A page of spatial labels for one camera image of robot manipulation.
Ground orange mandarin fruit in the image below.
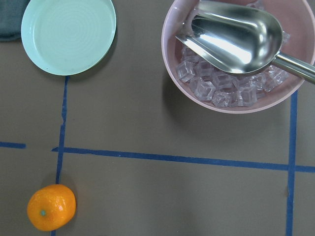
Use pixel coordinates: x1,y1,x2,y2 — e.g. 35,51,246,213
27,184,76,231

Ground light green plate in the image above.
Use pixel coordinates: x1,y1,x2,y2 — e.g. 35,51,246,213
21,0,116,76

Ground clear ice cubes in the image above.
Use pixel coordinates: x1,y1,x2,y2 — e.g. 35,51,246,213
176,3,289,108

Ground metal ice scoop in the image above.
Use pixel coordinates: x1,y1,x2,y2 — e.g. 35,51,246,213
176,0,315,83

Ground pink bowl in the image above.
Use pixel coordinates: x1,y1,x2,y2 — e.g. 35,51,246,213
161,0,315,114

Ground grey folded cloth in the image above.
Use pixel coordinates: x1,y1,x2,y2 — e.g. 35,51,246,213
0,0,30,42

